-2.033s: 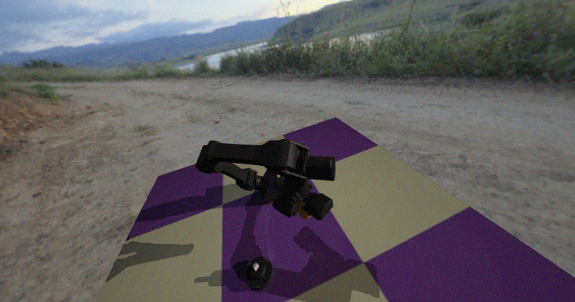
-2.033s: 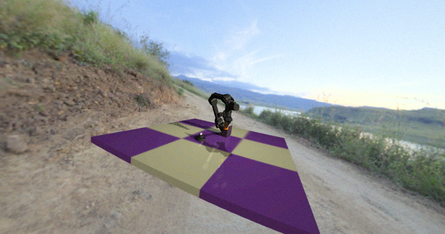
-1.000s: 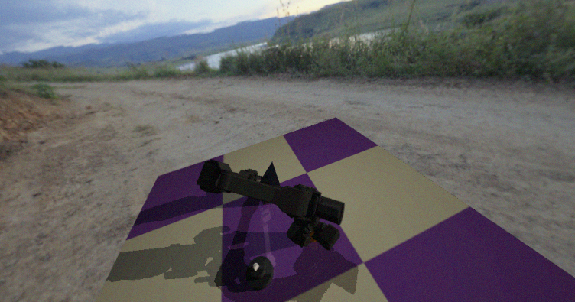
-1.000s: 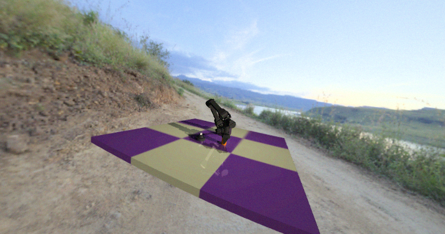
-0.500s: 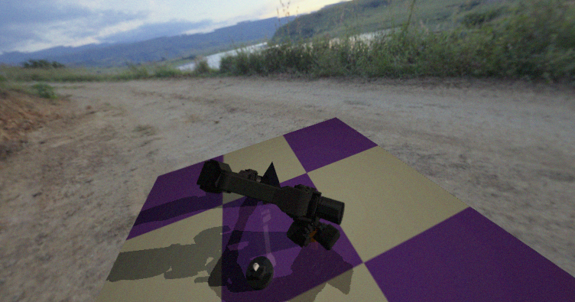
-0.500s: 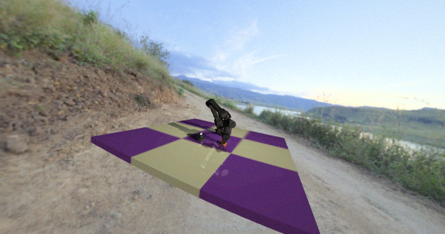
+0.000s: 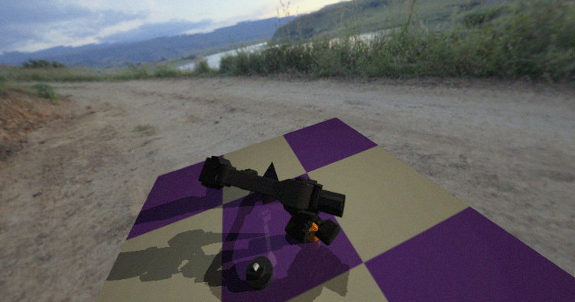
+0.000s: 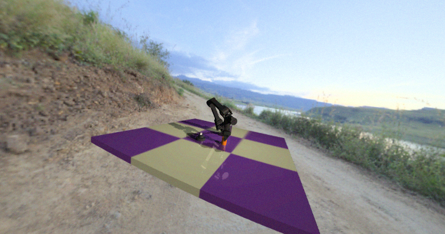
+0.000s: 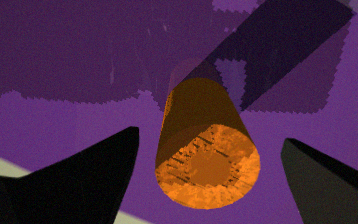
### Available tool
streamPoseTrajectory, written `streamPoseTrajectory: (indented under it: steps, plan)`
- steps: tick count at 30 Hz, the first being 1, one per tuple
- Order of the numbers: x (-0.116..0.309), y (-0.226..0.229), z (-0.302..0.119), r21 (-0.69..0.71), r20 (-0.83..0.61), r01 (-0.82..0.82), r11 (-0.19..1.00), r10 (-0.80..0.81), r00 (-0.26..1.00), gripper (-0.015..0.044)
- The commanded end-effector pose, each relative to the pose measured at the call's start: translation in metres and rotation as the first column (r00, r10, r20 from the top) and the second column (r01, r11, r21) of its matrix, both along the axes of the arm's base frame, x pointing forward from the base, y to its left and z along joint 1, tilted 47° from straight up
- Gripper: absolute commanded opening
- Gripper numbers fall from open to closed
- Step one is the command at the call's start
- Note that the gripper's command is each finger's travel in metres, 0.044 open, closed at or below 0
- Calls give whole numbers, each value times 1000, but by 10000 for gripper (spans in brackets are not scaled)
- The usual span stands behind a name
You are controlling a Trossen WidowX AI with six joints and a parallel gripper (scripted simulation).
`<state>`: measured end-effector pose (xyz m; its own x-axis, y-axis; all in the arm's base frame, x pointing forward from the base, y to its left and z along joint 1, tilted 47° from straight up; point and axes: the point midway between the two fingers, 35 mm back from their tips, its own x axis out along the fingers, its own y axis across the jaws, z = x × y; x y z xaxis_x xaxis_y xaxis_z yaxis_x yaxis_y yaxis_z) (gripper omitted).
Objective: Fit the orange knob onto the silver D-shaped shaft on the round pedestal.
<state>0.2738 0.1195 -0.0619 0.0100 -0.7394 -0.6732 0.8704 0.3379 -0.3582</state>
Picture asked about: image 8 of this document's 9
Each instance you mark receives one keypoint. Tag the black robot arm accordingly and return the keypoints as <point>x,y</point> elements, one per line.
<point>213,103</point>

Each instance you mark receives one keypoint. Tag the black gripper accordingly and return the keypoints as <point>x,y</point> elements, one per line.
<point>226,132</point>

